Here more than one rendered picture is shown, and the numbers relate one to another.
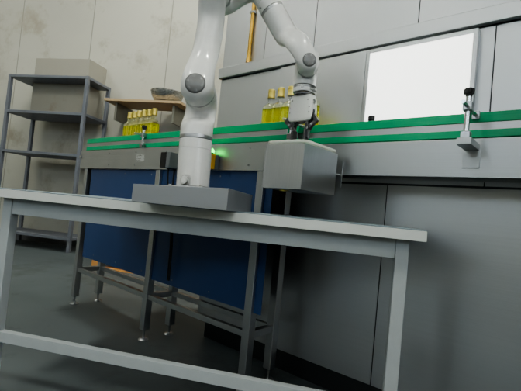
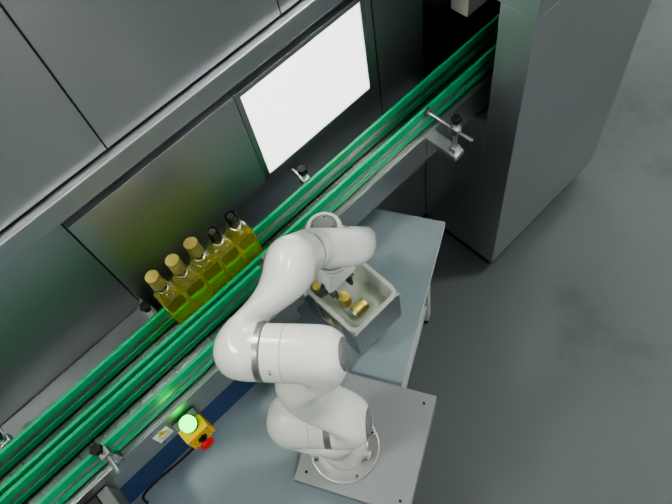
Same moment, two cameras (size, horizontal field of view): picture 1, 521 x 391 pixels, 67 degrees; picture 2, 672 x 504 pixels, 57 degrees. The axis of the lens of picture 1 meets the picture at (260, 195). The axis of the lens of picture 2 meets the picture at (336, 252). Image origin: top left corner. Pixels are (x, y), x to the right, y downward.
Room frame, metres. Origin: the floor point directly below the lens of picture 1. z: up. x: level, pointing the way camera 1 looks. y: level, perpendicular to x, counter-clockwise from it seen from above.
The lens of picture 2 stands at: (1.19, 0.56, 2.55)
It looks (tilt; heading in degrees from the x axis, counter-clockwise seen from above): 61 degrees down; 289
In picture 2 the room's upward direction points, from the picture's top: 16 degrees counter-clockwise
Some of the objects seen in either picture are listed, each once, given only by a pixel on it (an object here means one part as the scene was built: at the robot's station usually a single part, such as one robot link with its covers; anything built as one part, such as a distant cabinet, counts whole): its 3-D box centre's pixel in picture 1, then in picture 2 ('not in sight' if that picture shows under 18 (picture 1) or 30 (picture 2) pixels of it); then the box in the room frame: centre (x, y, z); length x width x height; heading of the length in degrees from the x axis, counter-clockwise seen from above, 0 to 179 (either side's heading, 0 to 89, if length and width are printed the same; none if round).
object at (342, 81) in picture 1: (360, 90); (242, 144); (1.68, -0.39, 1.32); 0.90 x 0.03 x 0.34; 49
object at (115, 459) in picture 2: not in sight; (112, 461); (1.93, 0.37, 1.11); 0.07 x 0.04 x 0.13; 139
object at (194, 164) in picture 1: (194, 165); (339, 441); (1.43, 0.25, 0.90); 0.19 x 0.19 x 0.18
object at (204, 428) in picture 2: (208, 162); (195, 428); (1.80, 0.26, 0.96); 0.07 x 0.07 x 0.07; 49
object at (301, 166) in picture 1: (304, 171); (345, 295); (1.45, -0.15, 0.92); 0.27 x 0.17 x 0.15; 139
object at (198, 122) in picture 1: (199, 110); (312, 425); (1.46, 0.26, 1.11); 0.19 x 0.12 x 0.24; 1
